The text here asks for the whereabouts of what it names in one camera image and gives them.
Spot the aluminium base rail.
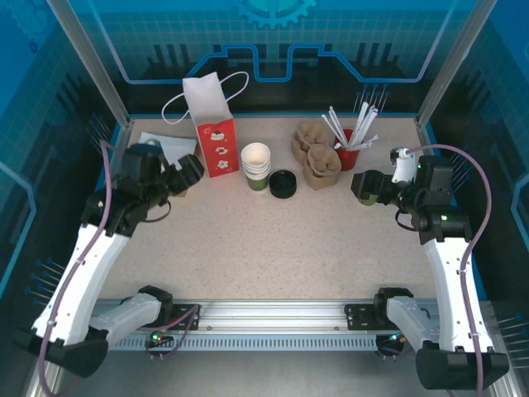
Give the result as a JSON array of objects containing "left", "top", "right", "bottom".
[{"left": 93, "top": 298, "right": 499, "bottom": 332}]

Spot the stack of paper cups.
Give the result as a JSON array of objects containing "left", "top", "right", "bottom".
[{"left": 241, "top": 142, "right": 272, "bottom": 192}]

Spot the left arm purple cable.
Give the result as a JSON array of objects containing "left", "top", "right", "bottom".
[{"left": 36, "top": 140, "right": 199, "bottom": 397}]

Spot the stack of black lids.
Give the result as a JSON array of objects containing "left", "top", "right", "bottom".
[{"left": 268, "top": 169, "right": 298, "bottom": 199}]

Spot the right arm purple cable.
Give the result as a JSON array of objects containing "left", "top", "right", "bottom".
[{"left": 407, "top": 143, "right": 495, "bottom": 397}]

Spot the aluminium frame post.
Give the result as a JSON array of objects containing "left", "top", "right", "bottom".
[
  {"left": 415, "top": 0, "right": 499, "bottom": 130},
  {"left": 45, "top": 0, "right": 134, "bottom": 130}
]

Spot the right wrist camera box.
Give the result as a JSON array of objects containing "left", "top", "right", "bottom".
[{"left": 388, "top": 146, "right": 417, "bottom": 184}]

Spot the slotted grey cable duct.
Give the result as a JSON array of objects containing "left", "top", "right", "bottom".
[{"left": 113, "top": 334, "right": 379, "bottom": 352}]

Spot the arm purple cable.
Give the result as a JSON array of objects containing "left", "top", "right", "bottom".
[
  {"left": 407, "top": 143, "right": 495, "bottom": 397},
  {"left": 36, "top": 140, "right": 199, "bottom": 397}
]

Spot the red white paper gift bag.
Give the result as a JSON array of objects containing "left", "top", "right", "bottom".
[{"left": 161, "top": 70, "right": 250, "bottom": 179}]

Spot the red straw holder cup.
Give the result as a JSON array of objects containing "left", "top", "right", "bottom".
[{"left": 332, "top": 128, "right": 361, "bottom": 171}]

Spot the stack of white napkins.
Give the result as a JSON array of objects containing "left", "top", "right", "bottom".
[{"left": 138, "top": 131, "right": 198, "bottom": 156}]

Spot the grey metal front panel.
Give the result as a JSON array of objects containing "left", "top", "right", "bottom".
[{"left": 22, "top": 322, "right": 524, "bottom": 397}]

